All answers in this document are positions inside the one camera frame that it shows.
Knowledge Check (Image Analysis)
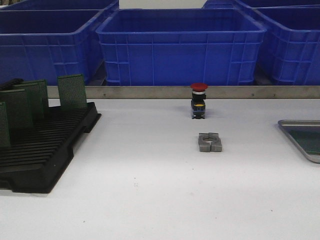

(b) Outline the green perforated circuit board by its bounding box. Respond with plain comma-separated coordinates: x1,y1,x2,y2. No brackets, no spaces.
287,126,320,155

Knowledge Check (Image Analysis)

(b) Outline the green circuit board rear right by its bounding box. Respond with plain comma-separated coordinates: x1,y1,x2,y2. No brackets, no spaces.
57,74,88,111

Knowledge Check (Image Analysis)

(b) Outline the green circuit board rear left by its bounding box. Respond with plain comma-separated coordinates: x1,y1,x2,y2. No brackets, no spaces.
12,79,49,120

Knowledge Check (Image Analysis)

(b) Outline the black slotted board rack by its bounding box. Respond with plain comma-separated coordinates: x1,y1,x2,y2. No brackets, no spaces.
0,78,102,194

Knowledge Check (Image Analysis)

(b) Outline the green circuit board far left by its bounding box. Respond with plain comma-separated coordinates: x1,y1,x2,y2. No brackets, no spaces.
0,102,11,148

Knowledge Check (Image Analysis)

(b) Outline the silver metal tray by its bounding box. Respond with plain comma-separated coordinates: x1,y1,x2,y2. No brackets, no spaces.
278,120,320,164

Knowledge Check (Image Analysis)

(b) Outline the red emergency stop button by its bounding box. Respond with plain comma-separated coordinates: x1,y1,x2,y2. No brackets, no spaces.
190,82,208,119

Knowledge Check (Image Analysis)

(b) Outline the grey metal clamp block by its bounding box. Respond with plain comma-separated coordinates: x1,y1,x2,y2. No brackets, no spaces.
198,132,223,152

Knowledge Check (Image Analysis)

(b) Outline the blue plastic crate centre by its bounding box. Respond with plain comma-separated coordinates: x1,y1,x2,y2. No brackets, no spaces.
96,8,266,86

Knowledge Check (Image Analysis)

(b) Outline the blue plastic crate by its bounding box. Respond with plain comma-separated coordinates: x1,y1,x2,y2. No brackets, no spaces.
0,9,104,86
96,8,266,86
252,7,320,86

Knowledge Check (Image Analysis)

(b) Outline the blue crate back right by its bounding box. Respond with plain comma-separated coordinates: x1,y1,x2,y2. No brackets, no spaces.
202,0,320,9

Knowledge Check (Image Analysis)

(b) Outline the blue plastic crate right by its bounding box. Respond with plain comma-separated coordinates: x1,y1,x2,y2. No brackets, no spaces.
252,7,320,86

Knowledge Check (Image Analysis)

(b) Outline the blue plastic crate left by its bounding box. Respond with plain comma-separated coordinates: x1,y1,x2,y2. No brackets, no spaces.
0,9,104,86

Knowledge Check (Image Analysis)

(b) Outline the blue crate back left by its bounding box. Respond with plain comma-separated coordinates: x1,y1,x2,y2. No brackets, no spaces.
0,0,119,11

